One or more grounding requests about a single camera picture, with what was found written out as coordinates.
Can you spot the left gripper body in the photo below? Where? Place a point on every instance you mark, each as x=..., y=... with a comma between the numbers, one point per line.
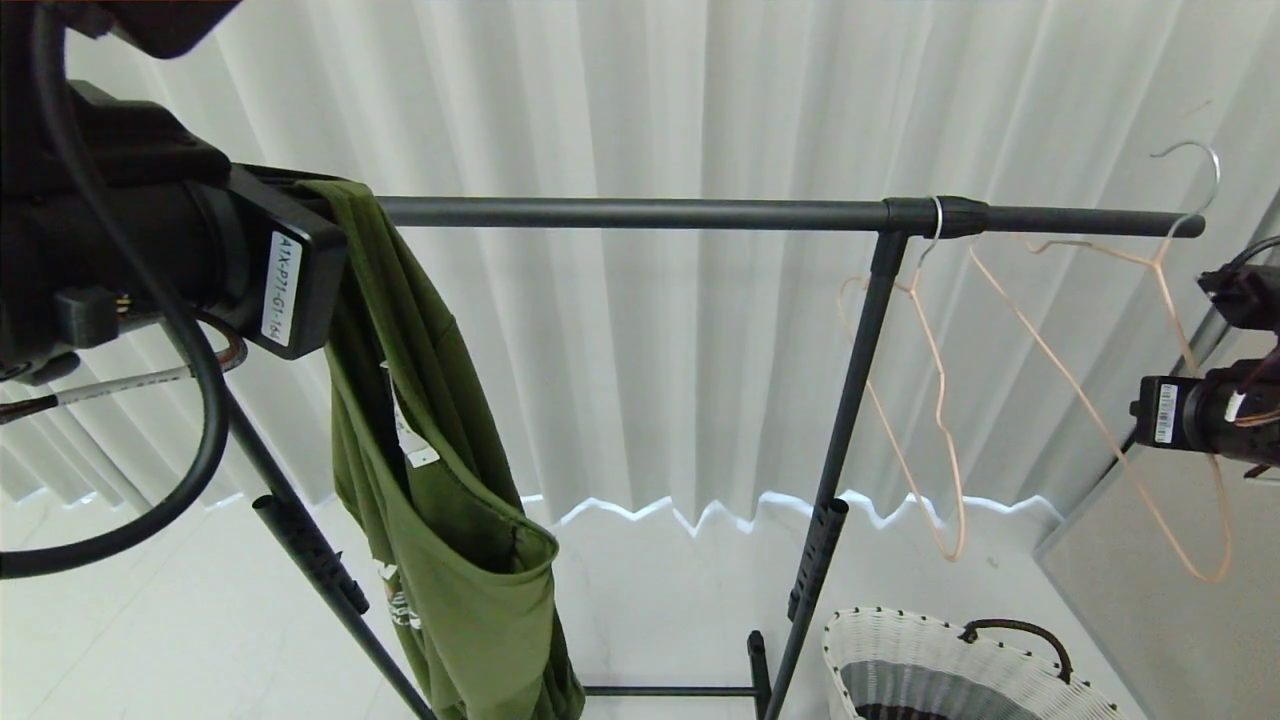
x=150, y=250

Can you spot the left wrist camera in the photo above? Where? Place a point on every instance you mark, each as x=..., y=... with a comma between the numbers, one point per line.
x=150, y=140

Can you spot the green long-sleeved shirt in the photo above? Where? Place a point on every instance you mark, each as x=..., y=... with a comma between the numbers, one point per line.
x=470, y=600

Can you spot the white laundry basket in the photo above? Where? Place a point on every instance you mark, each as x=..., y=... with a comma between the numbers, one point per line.
x=920, y=650

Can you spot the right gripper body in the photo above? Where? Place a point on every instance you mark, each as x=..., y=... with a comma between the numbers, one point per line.
x=1205, y=415

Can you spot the black clothes rack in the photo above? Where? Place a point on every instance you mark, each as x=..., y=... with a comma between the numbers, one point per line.
x=650, y=213

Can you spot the pink clothes hanger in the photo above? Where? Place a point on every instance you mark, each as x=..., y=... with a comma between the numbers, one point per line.
x=1165, y=275
x=940, y=400

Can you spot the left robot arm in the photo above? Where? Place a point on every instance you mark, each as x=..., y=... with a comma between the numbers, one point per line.
x=20, y=150

